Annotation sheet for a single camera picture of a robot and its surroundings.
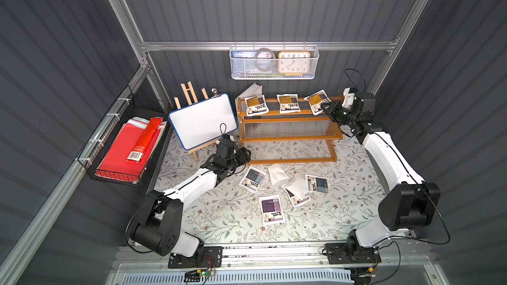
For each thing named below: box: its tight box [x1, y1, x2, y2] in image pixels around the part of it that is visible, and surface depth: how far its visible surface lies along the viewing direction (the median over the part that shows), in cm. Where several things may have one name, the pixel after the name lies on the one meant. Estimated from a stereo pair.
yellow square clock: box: [277, 50, 311, 76], surface depth 90 cm
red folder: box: [95, 117, 168, 182], surface depth 72 cm
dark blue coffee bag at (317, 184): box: [304, 174, 331, 194], surface depth 93 cm
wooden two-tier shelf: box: [236, 98, 344, 165], surface depth 108 cm
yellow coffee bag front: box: [303, 89, 332, 116], surface depth 85 cm
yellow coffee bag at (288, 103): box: [275, 93, 302, 115], surface depth 86 cm
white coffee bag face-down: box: [267, 163, 290, 185], surface depth 98 cm
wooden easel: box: [173, 81, 220, 162], surface depth 90 cm
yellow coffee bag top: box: [244, 94, 271, 117], surface depth 84 cm
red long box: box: [126, 116, 164, 163], surface depth 75 cm
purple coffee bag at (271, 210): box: [258, 194, 285, 226], surface depth 86 cm
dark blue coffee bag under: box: [238, 166, 267, 193], surface depth 95 cm
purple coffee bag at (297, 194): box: [281, 184, 311, 207], surface depth 91 cm
